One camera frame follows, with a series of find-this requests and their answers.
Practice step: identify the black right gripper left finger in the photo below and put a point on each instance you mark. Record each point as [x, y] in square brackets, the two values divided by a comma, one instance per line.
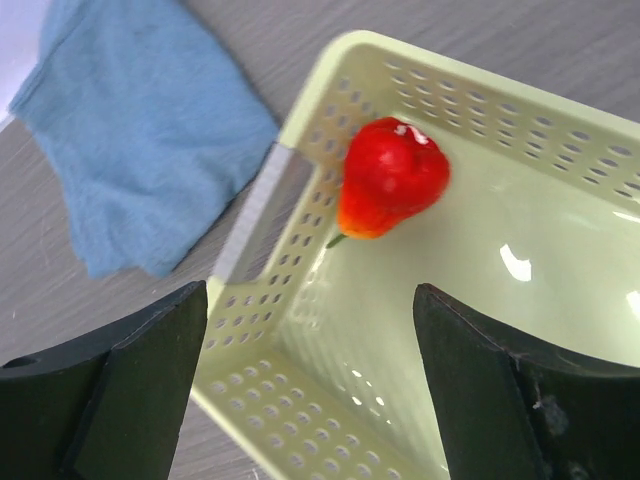
[108, 404]

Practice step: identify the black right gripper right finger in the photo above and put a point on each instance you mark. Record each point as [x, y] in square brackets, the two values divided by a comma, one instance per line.
[512, 406]

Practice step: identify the pale green plastic basket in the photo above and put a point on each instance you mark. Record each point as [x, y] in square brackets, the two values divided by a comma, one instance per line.
[310, 360]

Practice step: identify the red tomato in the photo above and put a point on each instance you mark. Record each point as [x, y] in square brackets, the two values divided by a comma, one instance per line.
[392, 171]

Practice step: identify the blue folded cloth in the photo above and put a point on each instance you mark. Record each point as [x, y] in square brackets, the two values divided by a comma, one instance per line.
[149, 123]

